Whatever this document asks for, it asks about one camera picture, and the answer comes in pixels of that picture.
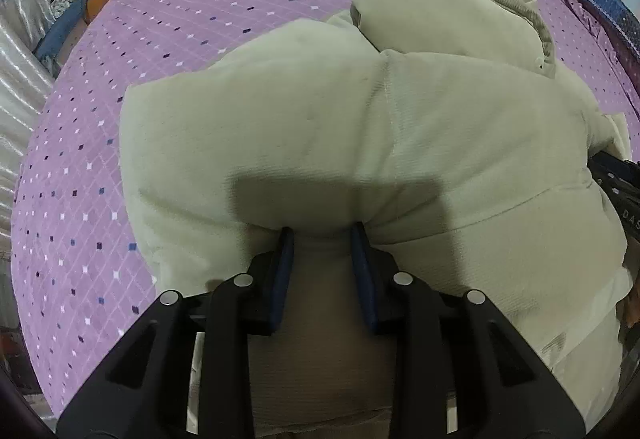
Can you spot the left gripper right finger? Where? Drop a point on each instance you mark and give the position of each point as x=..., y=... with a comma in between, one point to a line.
x=461, y=369

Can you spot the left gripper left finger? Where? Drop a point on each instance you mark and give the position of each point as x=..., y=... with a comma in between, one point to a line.
x=183, y=369

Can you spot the beige puffer jacket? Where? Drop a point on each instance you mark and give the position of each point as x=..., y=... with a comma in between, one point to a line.
x=450, y=129

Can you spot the silver striped curtain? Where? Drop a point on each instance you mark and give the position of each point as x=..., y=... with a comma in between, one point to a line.
x=25, y=85

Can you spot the blue cloth on cabinet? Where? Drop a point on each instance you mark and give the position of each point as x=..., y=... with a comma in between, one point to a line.
x=51, y=44

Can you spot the orange bedside cabinet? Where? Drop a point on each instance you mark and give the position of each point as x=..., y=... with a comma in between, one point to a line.
x=93, y=8

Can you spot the purple dotted bed sheet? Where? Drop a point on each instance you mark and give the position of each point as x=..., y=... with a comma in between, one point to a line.
x=78, y=276

